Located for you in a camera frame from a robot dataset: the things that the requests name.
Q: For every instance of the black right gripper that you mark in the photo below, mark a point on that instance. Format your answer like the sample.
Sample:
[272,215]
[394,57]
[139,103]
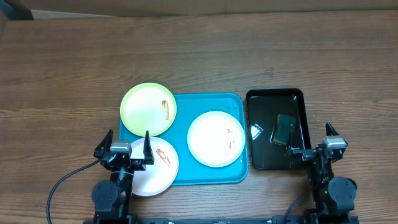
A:
[305,154]

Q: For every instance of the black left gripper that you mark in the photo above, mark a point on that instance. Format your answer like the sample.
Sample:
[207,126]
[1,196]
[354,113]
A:
[148,157]

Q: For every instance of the green and yellow sponge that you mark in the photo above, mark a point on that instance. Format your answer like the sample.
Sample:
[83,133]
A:
[283,129]

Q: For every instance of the white plate with red stain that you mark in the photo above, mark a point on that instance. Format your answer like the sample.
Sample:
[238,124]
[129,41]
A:
[159,176]

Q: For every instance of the white plate with small stains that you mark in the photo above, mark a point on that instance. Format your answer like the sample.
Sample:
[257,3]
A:
[216,139]

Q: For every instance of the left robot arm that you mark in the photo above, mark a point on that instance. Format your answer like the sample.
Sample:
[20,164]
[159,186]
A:
[112,197]

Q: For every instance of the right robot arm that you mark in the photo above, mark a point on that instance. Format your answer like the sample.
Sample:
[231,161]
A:
[333,196]

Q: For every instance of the black water tray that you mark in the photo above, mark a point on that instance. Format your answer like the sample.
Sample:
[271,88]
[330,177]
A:
[263,107]

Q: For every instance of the blue plastic tray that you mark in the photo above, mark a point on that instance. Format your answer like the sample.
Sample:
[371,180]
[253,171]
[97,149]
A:
[189,107]

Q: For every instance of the yellow-green plate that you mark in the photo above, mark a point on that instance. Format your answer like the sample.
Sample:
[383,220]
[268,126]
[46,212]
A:
[148,108]

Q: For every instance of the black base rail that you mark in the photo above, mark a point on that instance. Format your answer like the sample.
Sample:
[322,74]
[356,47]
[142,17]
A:
[279,219]

